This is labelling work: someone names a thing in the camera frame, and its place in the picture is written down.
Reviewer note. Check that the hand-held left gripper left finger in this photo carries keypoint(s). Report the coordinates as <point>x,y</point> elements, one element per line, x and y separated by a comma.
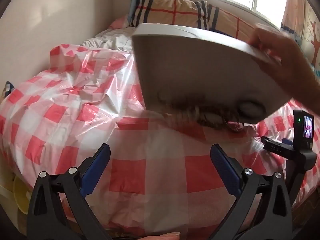
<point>96,160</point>

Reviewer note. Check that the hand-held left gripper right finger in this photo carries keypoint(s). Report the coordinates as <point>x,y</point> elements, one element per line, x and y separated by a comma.
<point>222,162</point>

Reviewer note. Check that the white cardboard box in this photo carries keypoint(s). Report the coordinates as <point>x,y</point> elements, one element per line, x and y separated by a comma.
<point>187,67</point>

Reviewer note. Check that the person's right forearm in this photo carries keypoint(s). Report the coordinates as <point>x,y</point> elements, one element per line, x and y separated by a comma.
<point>308,92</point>

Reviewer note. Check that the person's left hand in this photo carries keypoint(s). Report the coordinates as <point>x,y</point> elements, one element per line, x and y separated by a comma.
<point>162,237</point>

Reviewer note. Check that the person's right hand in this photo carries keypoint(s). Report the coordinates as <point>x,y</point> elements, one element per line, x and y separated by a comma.
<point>280,52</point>

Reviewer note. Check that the red checked plastic sheet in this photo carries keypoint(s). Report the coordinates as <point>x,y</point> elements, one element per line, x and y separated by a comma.
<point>150,170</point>

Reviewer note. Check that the yellow plastic basin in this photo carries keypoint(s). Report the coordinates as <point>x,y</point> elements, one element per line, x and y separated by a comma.
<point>21,195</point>

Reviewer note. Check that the white quilt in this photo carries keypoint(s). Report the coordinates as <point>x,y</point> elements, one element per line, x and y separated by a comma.
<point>112,38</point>

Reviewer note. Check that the tree print panel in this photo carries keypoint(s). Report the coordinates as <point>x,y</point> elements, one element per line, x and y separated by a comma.
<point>308,22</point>

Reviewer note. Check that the pink cloth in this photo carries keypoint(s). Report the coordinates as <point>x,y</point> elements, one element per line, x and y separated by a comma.
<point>120,22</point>

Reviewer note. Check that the plaid pillow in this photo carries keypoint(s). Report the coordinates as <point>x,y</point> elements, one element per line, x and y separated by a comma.
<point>170,10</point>

